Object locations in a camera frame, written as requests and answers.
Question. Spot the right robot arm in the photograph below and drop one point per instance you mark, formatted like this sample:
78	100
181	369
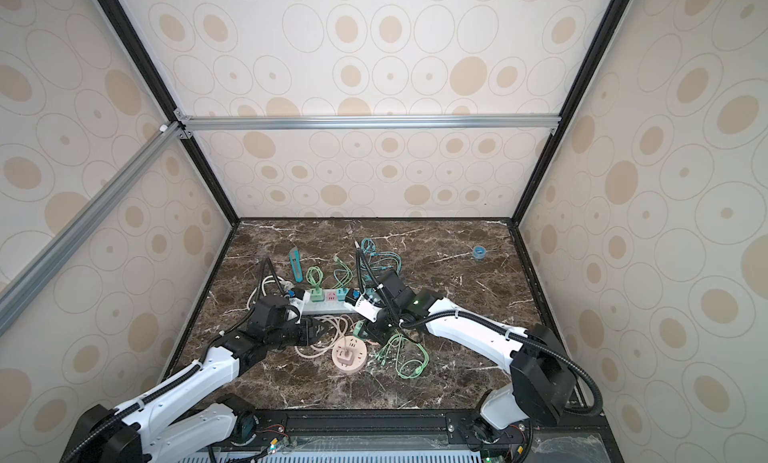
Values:
544	385

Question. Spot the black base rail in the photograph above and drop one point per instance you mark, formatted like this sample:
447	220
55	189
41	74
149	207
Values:
401	436

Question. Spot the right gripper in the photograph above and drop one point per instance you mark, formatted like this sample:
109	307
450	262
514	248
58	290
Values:
368	330

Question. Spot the blue bottle cap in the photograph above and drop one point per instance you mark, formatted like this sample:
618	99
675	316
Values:
479	252

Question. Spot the pink plug adapter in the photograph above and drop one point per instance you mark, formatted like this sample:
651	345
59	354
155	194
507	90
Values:
347	355

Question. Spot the light green plug adapter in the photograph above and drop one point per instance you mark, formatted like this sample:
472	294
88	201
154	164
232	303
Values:
317	295

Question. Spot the teal peeler tool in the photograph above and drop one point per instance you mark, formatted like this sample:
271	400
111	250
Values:
295	263

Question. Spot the white multicolour power strip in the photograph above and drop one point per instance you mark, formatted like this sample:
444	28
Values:
331	305

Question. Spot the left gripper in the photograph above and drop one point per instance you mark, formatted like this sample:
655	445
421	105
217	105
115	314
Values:
308	328

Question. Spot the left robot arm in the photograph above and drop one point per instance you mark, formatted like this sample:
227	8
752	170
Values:
159	426

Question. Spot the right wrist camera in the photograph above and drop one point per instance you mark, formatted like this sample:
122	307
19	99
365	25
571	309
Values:
363	305

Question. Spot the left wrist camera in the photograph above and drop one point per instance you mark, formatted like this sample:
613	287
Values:
298	298

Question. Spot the rear aluminium rail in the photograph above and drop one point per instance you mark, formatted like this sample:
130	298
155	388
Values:
378	122

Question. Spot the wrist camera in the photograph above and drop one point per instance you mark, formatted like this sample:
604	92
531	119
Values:
298	298
363	305

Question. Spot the pink round socket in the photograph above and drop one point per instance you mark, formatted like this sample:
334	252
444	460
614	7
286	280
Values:
361	354

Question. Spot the aluminium rail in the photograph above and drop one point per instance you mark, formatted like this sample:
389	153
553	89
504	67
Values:
378	122
17	296

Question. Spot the left aluminium rail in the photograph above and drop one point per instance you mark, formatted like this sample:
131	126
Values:
17	296

